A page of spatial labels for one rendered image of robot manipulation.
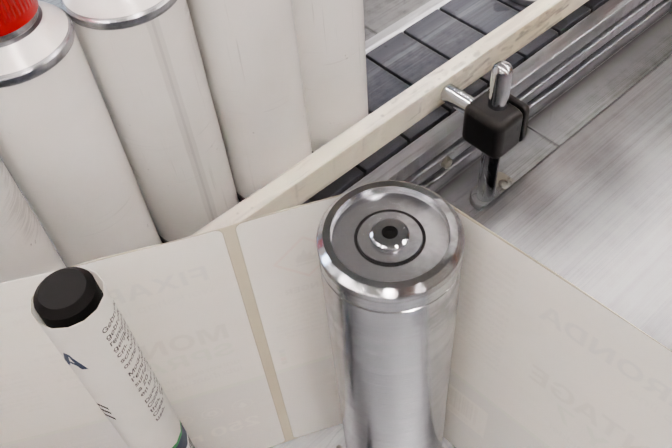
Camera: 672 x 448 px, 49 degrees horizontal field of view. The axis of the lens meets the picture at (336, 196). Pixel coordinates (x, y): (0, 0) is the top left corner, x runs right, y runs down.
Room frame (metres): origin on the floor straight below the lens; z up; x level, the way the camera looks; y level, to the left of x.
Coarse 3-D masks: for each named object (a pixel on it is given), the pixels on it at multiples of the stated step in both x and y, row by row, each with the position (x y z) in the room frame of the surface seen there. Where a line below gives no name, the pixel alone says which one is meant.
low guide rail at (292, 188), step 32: (544, 0) 0.41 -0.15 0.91; (576, 0) 0.42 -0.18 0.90; (512, 32) 0.38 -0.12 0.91; (448, 64) 0.36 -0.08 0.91; (480, 64) 0.36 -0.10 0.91; (416, 96) 0.33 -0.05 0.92; (352, 128) 0.31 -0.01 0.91; (384, 128) 0.31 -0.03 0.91; (320, 160) 0.28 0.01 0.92; (352, 160) 0.29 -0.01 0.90; (256, 192) 0.27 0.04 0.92; (288, 192) 0.27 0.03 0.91; (224, 224) 0.25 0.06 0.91
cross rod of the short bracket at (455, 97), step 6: (450, 84) 0.34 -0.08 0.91; (444, 90) 0.34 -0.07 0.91; (450, 90) 0.34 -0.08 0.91; (456, 90) 0.34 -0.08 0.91; (462, 90) 0.34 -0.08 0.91; (444, 96) 0.34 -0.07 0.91; (450, 96) 0.33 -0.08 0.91; (456, 96) 0.33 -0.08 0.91; (462, 96) 0.33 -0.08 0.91; (468, 96) 0.33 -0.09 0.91; (450, 102) 0.33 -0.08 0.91; (456, 102) 0.33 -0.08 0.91; (462, 102) 0.33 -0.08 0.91; (468, 102) 0.32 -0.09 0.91; (456, 108) 0.33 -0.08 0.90; (462, 108) 0.32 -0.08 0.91
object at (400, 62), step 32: (480, 0) 0.47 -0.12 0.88; (608, 0) 0.47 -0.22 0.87; (416, 32) 0.44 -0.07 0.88; (448, 32) 0.43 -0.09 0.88; (480, 32) 0.43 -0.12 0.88; (544, 32) 0.42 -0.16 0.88; (384, 64) 0.40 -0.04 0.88; (416, 64) 0.40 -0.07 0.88; (512, 64) 0.39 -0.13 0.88; (384, 96) 0.37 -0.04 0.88; (416, 128) 0.34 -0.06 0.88; (384, 160) 0.31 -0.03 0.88; (320, 192) 0.29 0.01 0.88
